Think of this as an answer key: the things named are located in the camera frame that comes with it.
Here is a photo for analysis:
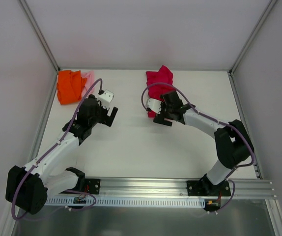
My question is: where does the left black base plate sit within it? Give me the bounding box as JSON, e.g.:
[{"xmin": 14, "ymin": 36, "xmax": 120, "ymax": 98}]
[{"xmin": 83, "ymin": 178, "xmax": 101, "ymax": 195}]

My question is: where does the white slotted cable duct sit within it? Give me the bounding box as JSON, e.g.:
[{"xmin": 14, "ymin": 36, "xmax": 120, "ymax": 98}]
[{"xmin": 46, "ymin": 196, "xmax": 205, "ymax": 208}]

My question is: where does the right aluminium frame post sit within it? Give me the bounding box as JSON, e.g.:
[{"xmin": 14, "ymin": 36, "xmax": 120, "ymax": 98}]
[{"xmin": 228, "ymin": 0, "xmax": 279, "ymax": 74}]

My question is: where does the left aluminium frame post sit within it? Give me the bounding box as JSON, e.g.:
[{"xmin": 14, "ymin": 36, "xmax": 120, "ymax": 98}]
[{"xmin": 18, "ymin": 0, "xmax": 61, "ymax": 72}]

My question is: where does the red t shirt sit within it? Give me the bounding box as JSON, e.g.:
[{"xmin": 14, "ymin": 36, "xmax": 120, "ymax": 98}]
[{"xmin": 145, "ymin": 64, "xmax": 175, "ymax": 120}]

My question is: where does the orange t shirt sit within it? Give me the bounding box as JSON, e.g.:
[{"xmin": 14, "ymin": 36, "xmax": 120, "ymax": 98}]
[{"xmin": 56, "ymin": 70, "xmax": 83, "ymax": 105}]

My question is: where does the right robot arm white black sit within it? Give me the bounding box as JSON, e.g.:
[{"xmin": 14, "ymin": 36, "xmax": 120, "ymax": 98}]
[{"xmin": 146, "ymin": 91, "xmax": 254, "ymax": 196}]

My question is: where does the pink t shirt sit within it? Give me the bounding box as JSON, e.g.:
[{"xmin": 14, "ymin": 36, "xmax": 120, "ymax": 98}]
[{"xmin": 81, "ymin": 70, "xmax": 95, "ymax": 97}]

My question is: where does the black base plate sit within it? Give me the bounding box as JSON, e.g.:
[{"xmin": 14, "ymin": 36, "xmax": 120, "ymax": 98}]
[
  {"xmin": 186, "ymin": 180, "xmax": 231, "ymax": 197},
  {"xmin": 83, "ymin": 178, "xmax": 101, "ymax": 195}
]

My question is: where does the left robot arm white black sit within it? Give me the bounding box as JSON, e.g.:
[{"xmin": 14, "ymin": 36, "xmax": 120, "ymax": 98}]
[{"xmin": 5, "ymin": 90, "xmax": 118, "ymax": 214}]

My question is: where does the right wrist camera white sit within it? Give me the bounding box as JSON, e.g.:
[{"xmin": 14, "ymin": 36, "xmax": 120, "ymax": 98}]
[{"xmin": 145, "ymin": 98, "xmax": 162, "ymax": 114}]

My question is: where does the aluminium frame post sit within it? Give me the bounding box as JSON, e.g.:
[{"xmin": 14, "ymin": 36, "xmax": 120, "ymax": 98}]
[
  {"xmin": 18, "ymin": 0, "xmax": 61, "ymax": 72},
  {"xmin": 228, "ymin": 0, "xmax": 279, "ymax": 74}
]

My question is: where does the aluminium mounting rail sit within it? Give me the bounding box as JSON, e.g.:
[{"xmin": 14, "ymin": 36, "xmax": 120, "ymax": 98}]
[{"xmin": 45, "ymin": 176, "xmax": 277, "ymax": 199}]

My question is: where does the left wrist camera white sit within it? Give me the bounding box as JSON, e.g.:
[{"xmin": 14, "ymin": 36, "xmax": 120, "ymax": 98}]
[{"xmin": 97, "ymin": 90, "xmax": 114, "ymax": 110}]

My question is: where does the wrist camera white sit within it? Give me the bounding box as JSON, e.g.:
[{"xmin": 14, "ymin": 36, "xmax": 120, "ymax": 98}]
[
  {"xmin": 97, "ymin": 90, "xmax": 114, "ymax": 110},
  {"xmin": 145, "ymin": 98, "xmax": 162, "ymax": 114}
]

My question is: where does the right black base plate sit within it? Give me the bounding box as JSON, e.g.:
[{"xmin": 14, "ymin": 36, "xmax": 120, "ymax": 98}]
[{"xmin": 186, "ymin": 180, "xmax": 231, "ymax": 197}]

